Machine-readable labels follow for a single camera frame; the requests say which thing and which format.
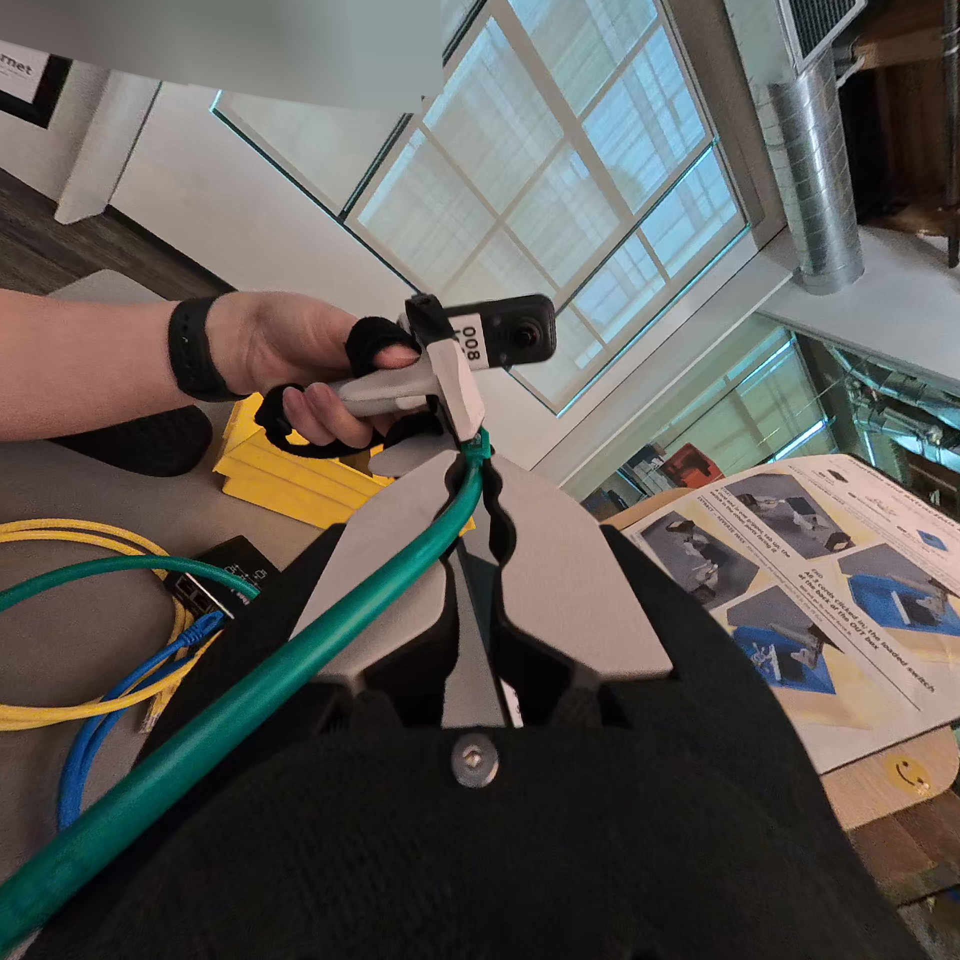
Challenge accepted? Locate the galvanised vent box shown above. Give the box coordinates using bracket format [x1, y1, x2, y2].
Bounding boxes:
[776, 0, 875, 75]

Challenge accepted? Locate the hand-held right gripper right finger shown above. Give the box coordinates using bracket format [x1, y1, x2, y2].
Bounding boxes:
[486, 456, 674, 726]

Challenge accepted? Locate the wooden display board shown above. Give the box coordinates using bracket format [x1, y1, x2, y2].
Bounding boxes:
[600, 487, 960, 831]

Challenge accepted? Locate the yellow smiley sticker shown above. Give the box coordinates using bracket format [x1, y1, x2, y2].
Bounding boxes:
[885, 753, 932, 797]

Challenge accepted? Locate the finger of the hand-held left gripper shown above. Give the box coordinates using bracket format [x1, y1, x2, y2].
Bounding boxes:
[367, 446, 460, 480]
[433, 339, 486, 445]

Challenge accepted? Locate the silver spiral duct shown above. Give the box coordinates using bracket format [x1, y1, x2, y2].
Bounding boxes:
[768, 45, 865, 295]

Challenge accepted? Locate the person's left forearm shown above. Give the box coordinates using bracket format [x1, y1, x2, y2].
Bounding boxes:
[0, 288, 179, 444]

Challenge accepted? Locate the large gridded window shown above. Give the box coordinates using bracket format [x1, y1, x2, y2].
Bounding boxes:
[212, 0, 753, 415]

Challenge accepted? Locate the green ethernet cable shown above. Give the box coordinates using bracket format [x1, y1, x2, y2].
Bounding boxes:
[0, 427, 496, 957]

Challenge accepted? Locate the black ethernet splitter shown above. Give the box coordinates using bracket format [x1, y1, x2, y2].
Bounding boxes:
[163, 534, 281, 622]

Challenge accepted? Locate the blue ethernet cable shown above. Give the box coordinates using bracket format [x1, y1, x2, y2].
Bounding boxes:
[58, 609, 228, 831]

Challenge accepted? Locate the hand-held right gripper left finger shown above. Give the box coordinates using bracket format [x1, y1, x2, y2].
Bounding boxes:
[288, 450, 483, 726]

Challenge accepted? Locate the person's left hand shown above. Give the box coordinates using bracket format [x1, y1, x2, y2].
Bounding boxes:
[206, 291, 421, 450]

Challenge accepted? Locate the black wristband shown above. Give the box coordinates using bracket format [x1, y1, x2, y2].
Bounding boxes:
[167, 296, 250, 402]

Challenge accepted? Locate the yellow ethernet cable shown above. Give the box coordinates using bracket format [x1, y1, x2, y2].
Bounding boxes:
[0, 519, 226, 734]

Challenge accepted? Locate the red equipment case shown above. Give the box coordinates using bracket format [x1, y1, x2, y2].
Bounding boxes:
[660, 442, 726, 492]

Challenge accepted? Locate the black framed marker sign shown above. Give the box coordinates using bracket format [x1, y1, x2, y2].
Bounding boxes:
[0, 48, 74, 130]

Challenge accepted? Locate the yellow plastic bin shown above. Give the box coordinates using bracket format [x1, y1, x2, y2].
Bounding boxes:
[212, 393, 478, 535]

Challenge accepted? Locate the printed instruction sheet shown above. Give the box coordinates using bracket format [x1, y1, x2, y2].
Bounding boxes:
[622, 453, 960, 777]

